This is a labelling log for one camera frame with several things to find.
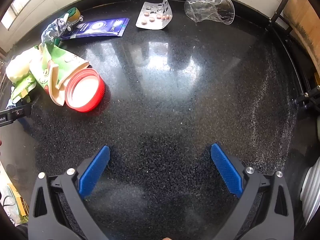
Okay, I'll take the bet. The yellow green scouring sponge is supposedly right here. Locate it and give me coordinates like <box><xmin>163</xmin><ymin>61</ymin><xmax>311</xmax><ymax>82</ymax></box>
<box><xmin>65</xmin><ymin>7</ymin><xmax>82</xmax><ymax>23</ymax></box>

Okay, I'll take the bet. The yellow cardboard box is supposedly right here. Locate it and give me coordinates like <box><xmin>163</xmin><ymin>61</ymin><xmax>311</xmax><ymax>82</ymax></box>
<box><xmin>7</xmin><ymin>182</ymin><xmax>30</xmax><ymax>217</ymax></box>

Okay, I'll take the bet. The silver pill blister pack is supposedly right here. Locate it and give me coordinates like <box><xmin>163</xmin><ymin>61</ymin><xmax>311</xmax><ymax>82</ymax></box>
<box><xmin>135</xmin><ymin>0</ymin><xmax>173</xmax><ymax>30</ymax></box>

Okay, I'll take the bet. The dark blue pouch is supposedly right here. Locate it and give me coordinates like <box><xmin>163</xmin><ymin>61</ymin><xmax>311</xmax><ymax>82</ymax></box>
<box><xmin>60</xmin><ymin>17</ymin><xmax>130</xmax><ymax>40</ymax></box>

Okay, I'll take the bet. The red plastic lid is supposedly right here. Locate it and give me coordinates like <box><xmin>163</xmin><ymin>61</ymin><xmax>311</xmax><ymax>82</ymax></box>
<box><xmin>65</xmin><ymin>68</ymin><xmax>106</xmax><ymax>112</ymax></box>

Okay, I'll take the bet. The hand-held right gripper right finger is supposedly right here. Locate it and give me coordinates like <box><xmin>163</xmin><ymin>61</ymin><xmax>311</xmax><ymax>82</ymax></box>
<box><xmin>210</xmin><ymin>142</ymin><xmax>295</xmax><ymax>240</ymax></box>

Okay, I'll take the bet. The black metal clamp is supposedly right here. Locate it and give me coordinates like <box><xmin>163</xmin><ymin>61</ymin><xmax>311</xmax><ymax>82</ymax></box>
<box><xmin>293</xmin><ymin>85</ymin><xmax>320</xmax><ymax>111</ymax></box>

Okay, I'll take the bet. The green paper packet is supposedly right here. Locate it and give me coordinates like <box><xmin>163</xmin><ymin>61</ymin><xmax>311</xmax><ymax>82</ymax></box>
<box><xmin>10</xmin><ymin>76</ymin><xmax>37</xmax><ymax>103</ymax></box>

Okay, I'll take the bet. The black metal frame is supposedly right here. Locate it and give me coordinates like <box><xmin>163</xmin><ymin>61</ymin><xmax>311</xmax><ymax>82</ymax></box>
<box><xmin>265</xmin><ymin>0</ymin><xmax>297</xmax><ymax>32</ymax></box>

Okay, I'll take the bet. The crushed clear plastic cup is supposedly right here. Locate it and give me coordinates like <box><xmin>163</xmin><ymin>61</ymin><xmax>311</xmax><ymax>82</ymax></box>
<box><xmin>184</xmin><ymin>0</ymin><xmax>236</xmax><ymax>25</ymax></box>

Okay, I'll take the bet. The silver foil wrapper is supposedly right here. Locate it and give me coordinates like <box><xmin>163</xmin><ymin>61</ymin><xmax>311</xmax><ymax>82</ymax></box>
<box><xmin>41</xmin><ymin>19</ymin><xmax>66</xmax><ymax>45</ymax></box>

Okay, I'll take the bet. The pale crumpled plastic bag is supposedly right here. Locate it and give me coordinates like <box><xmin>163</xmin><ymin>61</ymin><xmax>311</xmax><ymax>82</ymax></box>
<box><xmin>5</xmin><ymin>48</ymin><xmax>34</xmax><ymax>83</ymax></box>

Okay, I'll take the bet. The wooden board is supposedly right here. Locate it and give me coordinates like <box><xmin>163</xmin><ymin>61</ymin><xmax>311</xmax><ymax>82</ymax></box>
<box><xmin>282</xmin><ymin>0</ymin><xmax>320</xmax><ymax>65</ymax></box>

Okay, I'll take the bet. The green printed drink carton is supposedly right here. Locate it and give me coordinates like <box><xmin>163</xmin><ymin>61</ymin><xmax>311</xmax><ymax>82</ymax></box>
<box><xmin>29</xmin><ymin>44</ymin><xmax>90</xmax><ymax>107</ymax></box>

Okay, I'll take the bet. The white ribbed bin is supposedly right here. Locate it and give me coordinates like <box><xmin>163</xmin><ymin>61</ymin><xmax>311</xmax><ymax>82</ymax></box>
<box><xmin>299</xmin><ymin>156</ymin><xmax>320</xmax><ymax>227</ymax></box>

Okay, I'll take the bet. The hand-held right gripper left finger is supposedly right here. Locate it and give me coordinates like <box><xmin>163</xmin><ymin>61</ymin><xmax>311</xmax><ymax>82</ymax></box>
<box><xmin>27</xmin><ymin>145</ymin><xmax>112</xmax><ymax>240</ymax></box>

